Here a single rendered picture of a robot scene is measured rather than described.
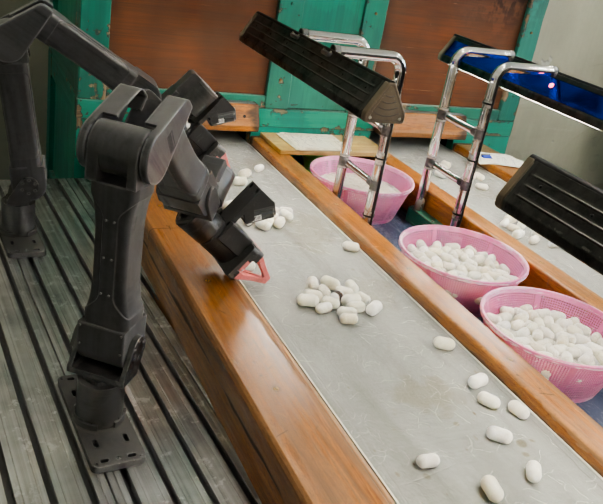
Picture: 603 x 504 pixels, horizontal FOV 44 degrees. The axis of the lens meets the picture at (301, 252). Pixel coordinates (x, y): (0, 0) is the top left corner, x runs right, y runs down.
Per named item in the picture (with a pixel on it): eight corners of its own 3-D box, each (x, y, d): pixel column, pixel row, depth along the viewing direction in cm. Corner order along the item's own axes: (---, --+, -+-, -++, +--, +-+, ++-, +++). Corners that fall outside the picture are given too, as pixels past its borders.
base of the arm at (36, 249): (27, 178, 154) (-10, 179, 150) (48, 217, 138) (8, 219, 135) (26, 213, 157) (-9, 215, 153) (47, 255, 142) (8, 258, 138)
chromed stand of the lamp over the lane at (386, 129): (293, 262, 156) (331, 46, 137) (258, 222, 172) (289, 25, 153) (371, 258, 164) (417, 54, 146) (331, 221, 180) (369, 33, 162)
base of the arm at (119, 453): (107, 329, 108) (57, 335, 104) (152, 413, 92) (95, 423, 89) (104, 375, 111) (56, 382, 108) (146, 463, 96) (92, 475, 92)
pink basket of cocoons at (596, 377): (532, 425, 117) (550, 375, 113) (438, 335, 138) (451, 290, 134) (650, 404, 128) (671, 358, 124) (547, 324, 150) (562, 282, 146)
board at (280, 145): (280, 154, 191) (281, 150, 191) (259, 136, 203) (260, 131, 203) (389, 157, 206) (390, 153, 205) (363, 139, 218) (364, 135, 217)
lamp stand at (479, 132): (448, 255, 173) (501, 63, 155) (404, 219, 189) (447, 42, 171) (512, 252, 182) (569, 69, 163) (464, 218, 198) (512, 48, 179)
